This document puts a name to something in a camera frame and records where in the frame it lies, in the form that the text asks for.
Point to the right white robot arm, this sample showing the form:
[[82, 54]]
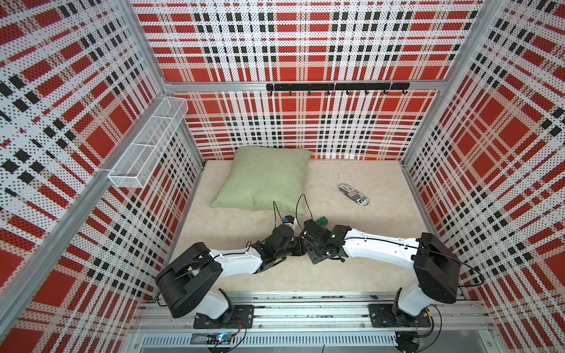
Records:
[[434, 267]]

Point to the green 2x4 lego brick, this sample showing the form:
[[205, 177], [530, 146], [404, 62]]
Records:
[[322, 221]]

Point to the green square cushion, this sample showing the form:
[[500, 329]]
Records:
[[260, 177]]

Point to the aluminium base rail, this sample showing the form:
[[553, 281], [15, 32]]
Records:
[[318, 322]]

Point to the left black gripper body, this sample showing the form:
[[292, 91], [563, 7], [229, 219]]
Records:
[[284, 252]]

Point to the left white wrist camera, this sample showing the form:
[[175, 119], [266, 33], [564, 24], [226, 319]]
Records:
[[290, 221]]

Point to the black wall hook rail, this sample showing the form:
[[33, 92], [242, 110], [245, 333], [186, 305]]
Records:
[[328, 87]]

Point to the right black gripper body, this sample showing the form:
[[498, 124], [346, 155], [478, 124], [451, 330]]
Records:
[[320, 249]]

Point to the white wire mesh basket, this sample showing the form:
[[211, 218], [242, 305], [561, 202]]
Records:
[[158, 126]]

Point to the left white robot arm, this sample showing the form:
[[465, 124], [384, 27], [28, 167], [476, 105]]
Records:
[[186, 284]]

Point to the silver remote control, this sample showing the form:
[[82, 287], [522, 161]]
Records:
[[353, 194]]

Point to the green circuit board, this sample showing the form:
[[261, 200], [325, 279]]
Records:
[[219, 339]]

